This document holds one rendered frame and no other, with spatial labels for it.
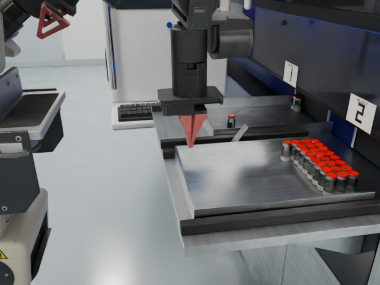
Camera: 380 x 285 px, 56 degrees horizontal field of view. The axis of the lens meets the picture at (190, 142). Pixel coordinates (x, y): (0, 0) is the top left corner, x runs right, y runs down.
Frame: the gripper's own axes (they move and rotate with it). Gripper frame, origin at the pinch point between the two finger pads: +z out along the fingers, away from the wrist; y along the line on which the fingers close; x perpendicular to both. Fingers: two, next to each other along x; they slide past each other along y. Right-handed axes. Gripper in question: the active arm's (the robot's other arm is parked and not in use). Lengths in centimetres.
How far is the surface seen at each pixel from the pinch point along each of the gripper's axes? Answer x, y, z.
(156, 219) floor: 113, -1, 102
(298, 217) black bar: -9.1, 17.7, 12.0
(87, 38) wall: 542, -74, 65
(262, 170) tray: 9.7, 18.0, 13.1
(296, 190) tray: 0.7, 21.9, 13.0
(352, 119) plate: 8.4, 36.7, 1.6
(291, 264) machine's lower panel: 23, 36, 57
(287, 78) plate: 42, 37, 2
